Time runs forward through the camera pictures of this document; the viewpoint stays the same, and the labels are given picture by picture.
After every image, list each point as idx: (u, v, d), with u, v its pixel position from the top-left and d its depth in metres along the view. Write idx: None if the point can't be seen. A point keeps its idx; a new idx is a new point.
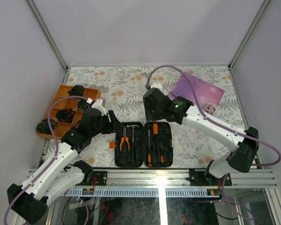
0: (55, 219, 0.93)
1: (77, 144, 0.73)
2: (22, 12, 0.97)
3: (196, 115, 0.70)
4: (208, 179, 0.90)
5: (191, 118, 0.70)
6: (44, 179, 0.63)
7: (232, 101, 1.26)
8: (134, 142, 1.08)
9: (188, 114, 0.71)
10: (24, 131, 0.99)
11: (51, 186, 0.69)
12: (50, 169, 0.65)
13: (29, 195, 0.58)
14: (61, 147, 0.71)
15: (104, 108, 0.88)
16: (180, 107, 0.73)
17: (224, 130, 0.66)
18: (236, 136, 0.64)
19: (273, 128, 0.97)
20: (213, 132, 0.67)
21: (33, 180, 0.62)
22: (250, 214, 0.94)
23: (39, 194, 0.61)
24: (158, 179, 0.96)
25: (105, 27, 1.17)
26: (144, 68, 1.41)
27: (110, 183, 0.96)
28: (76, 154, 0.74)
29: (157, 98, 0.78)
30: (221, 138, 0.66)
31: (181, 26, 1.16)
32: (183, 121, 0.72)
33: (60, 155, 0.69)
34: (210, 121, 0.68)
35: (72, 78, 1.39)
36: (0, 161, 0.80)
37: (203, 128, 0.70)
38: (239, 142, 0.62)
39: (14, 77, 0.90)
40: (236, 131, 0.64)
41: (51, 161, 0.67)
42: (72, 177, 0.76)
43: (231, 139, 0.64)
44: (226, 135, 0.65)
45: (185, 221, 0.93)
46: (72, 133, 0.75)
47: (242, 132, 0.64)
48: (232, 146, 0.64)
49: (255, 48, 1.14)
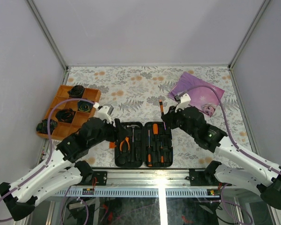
0: (55, 219, 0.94)
1: (70, 155, 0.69)
2: (22, 12, 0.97)
3: (229, 146, 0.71)
4: (206, 177, 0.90)
5: (224, 148, 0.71)
6: (31, 185, 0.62)
7: (232, 101, 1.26)
8: (134, 142, 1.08)
9: (220, 144, 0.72)
10: (24, 131, 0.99)
11: (43, 186, 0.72)
12: (38, 177, 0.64)
13: (12, 199, 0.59)
14: (53, 154, 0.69)
15: (109, 116, 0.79)
16: (214, 137, 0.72)
17: (257, 163, 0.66)
18: (270, 172, 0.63)
19: (274, 129, 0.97)
20: (248, 165, 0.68)
21: (20, 183, 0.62)
22: (247, 203, 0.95)
23: (24, 198, 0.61)
24: (158, 179, 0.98)
25: (106, 27, 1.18)
26: (144, 68, 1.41)
27: (110, 183, 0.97)
28: (68, 164, 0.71)
29: (199, 121, 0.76)
30: (255, 172, 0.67)
31: (181, 26, 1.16)
32: (216, 151, 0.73)
33: (51, 163, 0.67)
34: (245, 154, 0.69)
35: (72, 78, 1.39)
36: (0, 161, 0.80)
37: (235, 160, 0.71)
38: (272, 178, 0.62)
39: (13, 77, 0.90)
40: (270, 166, 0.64)
41: (41, 168, 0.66)
42: (69, 179, 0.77)
43: (264, 174, 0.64)
44: (260, 170, 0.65)
45: (185, 221, 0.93)
46: (69, 141, 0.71)
47: (277, 169, 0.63)
48: (266, 181, 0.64)
49: (255, 47, 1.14)
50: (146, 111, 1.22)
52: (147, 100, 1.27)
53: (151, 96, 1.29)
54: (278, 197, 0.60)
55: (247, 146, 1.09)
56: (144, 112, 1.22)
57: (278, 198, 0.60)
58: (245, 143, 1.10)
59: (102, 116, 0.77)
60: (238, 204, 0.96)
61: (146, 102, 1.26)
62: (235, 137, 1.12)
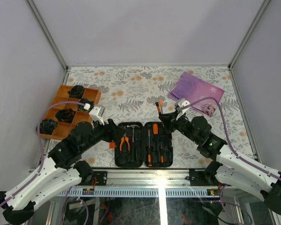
0: (55, 219, 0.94)
1: (62, 162, 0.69)
2: (22, 13, 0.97)
3: (229, 153, 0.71)
4: (207, 177, 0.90)
5: (225, 156, 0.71)
6: (25, 194, 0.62)
7: (232, 101, 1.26)
8: (134, 142, 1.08)
9: (221, 152, 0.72)
10: (25, 131, 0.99)
11: (41, 191, 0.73)
12: (31, 185, 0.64)
13: (8, 208, 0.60)
14: (45, 162, 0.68)
15: (101, 117, 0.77)
16: (214, 146, 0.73)
17: (256, 169, 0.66)
18: (269, 177, 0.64)
19: (274, 129, 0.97)
20: (247, 172, 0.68)
21: (14, 192, 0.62)
22: (247, 203, 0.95)
23: (20, 206, 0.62)
24: (158, 179, 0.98)
25: (106, 28, 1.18)
26: (144, 68, 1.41)
27: (110, 183, 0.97)
28: (61, 170, 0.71)
29: (206, 133, 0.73)
30: (254, 178, 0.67)
31: (181, 26, 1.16)
32: (217, 159, 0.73)
33: (43, 171, 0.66)
34: (244, 161, 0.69)
35: (72, 78, 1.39)
36: (0, 162, 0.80)
37: (235, 167, 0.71)
38: (271, 184, 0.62)
39: (13, 77, 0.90)
40: (269, 171, 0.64)
41: (34, 176, 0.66)
42: (67, 182, 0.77)
43: (263, 179, 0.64)
44: (259, 176, 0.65)
45: (185, 221, 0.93)
46: (60, 149, 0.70)
47: (276, 175, 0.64)
48: (265, 186, 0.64)
49: (255, 47, 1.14)
50: (146, 111, 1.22)
52: (147, 100, 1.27)
53: (151, 96, 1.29)
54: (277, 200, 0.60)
55: (247, 146, 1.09)
56: (144, 112, 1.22)
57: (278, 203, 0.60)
58: (246, 143, 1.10)
59: (94, 117, 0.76)
60: (239, 205, 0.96)
61: (146, 102, 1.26)
62: (234, 137, 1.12)
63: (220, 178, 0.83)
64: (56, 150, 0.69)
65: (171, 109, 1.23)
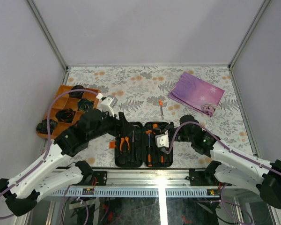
0: (55, 219, 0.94)
1: (69, 149, 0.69)
2: (22, 13, 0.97)
3: (222, 147, 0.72)
4: (206, 177, 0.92)
5: (218, 151, 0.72)
6: (29, 181, 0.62)
7: (232, 101, 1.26)
8: (134, 142, 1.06)
9: (214, 147, 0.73)
10: (25, 131, 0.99)
11: (46, 182, 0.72)
12: (35, 173, 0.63)
13: (11, 196, 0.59)
14: (51, 149, 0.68)
15: (112, 108, 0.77)
16: (208, 141, 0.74)
17: (248, 162, 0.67)
18: (261, 168, 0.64)
19: (274, 128, 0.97)
20: (240, 164, 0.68)
21: (18, 180, 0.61)
22: (247, 203, 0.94)
23: (23, 194, 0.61)
24: (158, 179, 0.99)
25: (106, 27, 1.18)
26: (144, 68, 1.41)
27: (110, 183, 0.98)
28: (67, 158, 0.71)
29: (194, 129, 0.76)
30: (247, 171, 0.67)
31: (181, 26, 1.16)
32: (211, 153, 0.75)
33: (49, 158, 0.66)
34: (236, 154, 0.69)
35: (72, 78, 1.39)
36: None
37: (229, 161, 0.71)
38: (263, 175, 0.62)
39: (13, 77, 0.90)
40: (261, 163, 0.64)
41: (39, 163, 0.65)
42: (70, 177, 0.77)
43: (255, 171, 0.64)
44: (251, 168, 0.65)
45: (185, 221, 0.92)
46: (67, 135, 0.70)
47: (268, 166, 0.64)
48: (258, 178, 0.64)
49: (255, 47, 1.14)
50: (146, 111, 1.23)
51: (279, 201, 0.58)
52: (147, 100, 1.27)
53: (151, 96, 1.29)
54: (271, 192, 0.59)
55: (247, 146, 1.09)
56: (144, 111, 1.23)
57: (272, 195, 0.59)
58: (246, 142, 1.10)
59: (105, 107, 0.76)
60: (238, 204, 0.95)
61: (146, 102, 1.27)
62: (234, 137, 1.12)
63: (219, 177, 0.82)
64: (62, 136, 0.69)
65: (171, 109, 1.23)
